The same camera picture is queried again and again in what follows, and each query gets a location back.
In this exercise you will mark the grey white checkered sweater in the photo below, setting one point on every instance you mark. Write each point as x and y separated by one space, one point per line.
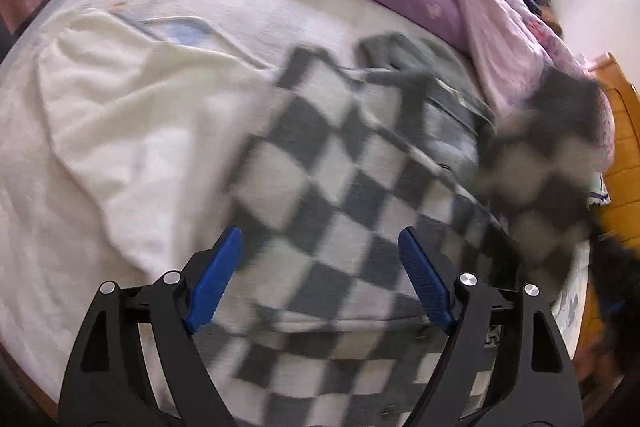
330 187

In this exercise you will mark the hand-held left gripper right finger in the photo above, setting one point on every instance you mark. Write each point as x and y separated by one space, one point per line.
425 277

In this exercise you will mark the wooden headboard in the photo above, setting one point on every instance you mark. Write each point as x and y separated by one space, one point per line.
625 132

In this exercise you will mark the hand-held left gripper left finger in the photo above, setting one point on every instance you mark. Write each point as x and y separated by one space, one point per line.
215 277

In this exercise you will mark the white button jacket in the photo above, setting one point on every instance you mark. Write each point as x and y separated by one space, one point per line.
140 132

